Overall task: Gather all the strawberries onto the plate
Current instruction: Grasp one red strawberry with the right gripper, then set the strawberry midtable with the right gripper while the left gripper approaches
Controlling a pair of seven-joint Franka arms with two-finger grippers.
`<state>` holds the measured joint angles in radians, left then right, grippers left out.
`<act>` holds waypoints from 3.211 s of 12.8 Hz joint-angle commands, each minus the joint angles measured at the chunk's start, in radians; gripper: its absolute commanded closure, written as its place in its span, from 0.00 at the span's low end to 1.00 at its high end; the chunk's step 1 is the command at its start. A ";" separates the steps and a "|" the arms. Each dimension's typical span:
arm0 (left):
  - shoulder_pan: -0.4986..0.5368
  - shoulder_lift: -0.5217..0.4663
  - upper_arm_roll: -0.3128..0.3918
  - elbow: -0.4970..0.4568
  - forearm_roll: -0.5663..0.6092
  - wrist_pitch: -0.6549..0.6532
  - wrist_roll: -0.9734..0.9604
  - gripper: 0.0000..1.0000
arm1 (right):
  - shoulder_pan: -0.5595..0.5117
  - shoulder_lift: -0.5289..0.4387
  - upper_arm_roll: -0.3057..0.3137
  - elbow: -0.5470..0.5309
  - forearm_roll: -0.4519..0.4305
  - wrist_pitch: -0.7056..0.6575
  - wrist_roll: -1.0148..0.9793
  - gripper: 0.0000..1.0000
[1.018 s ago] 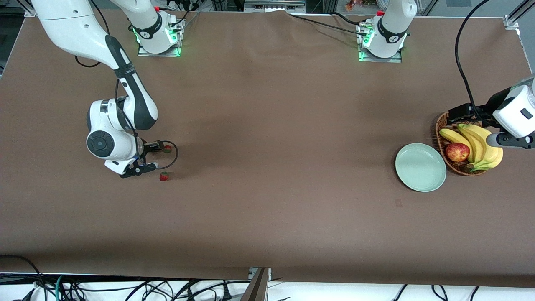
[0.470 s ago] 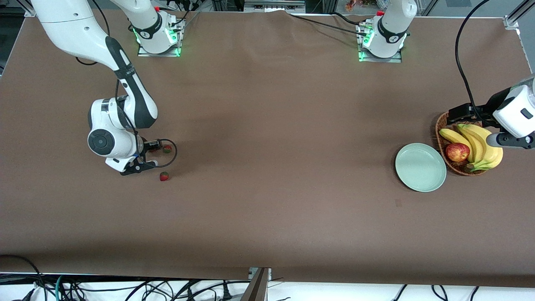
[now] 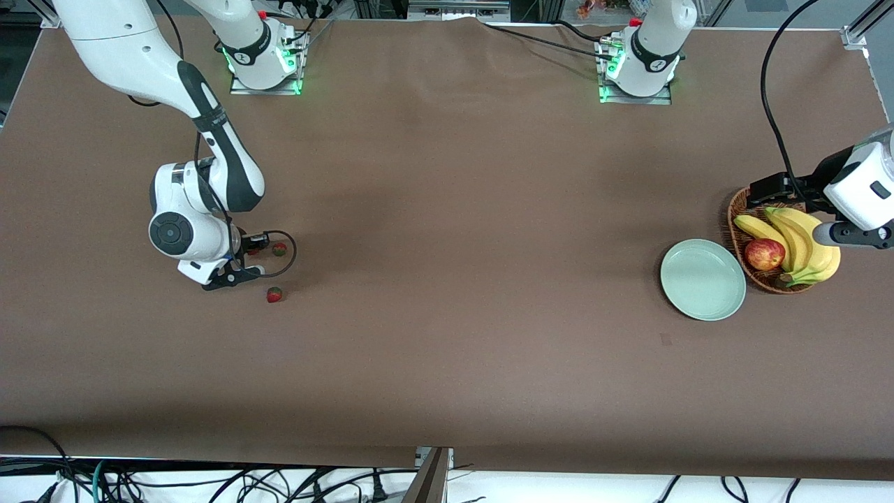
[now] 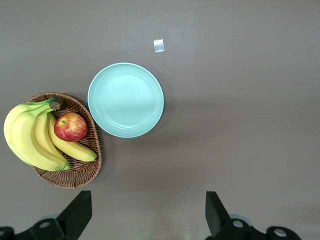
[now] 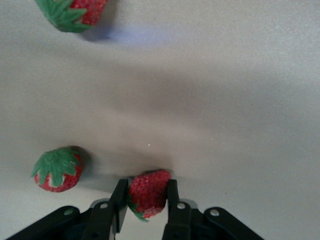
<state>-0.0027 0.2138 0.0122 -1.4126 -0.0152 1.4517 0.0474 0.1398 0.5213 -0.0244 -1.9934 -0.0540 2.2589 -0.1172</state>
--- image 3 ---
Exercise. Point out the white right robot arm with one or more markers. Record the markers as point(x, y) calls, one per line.
point(133, 49)

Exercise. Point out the yellow banana bunch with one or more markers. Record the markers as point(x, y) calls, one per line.
point(814, 255)

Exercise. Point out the red apple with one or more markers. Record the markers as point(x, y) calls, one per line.
point(765, 255)

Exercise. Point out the brown wicker basket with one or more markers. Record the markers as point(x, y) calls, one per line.
point(738, 206)

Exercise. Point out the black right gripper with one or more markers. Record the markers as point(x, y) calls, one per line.
point(246, 242)

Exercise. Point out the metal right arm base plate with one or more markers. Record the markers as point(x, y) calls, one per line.
point(241, 89)

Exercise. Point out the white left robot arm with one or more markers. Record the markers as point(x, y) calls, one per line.
point(656, 42)

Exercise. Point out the aluminium frame profile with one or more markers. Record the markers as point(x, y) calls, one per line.
point(862, 28)
point(50, 21)

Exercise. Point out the grey metal box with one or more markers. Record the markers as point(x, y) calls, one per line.
point(457, 10)

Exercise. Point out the brown support post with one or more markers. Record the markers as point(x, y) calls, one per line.
point(429, 478)

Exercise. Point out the brown table cloth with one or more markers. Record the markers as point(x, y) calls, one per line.
point(447, 349)

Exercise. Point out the pale green plate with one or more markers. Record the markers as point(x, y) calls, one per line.
point(702, 286)

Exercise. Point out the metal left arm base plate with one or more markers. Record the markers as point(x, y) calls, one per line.
point(628, 100)

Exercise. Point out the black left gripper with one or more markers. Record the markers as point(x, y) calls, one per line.
point(823, 175)

